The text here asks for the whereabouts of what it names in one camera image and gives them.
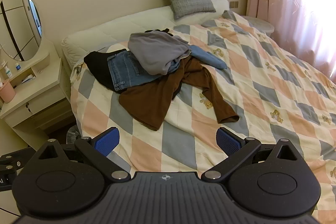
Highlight checked pastel quilt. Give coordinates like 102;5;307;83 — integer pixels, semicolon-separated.
70;10;336;184

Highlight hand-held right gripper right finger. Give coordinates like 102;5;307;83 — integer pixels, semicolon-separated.
201;127;298;182

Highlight light blue garment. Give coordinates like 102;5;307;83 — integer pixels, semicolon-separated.
188;45;228;70

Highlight trash bin with clear bag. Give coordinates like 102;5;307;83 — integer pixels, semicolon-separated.
66;124;85;147

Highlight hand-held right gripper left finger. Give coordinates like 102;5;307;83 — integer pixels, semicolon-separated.
38;127;131;182

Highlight pink cup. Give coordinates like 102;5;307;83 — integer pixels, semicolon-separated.
0;80;17;104

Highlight blue jeans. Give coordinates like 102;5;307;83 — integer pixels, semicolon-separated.
107;50;182;93

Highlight white dresser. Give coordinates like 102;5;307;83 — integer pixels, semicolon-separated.
0;42;74;136

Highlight black garment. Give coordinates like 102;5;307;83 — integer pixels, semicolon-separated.
83;49;127;95

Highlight brown shirt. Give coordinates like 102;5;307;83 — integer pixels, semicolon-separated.
118;57;240;131

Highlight oval mirror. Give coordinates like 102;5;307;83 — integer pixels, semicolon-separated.
0;0;43;62

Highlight white round side table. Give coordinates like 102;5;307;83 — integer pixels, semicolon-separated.
240;15;275;37

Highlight grey pants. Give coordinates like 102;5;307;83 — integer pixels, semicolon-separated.
128;30;193;76

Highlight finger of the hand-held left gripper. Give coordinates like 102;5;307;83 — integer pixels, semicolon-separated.
0;150;36;175

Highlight small black cloth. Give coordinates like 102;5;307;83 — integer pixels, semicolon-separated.
144;28;174;37

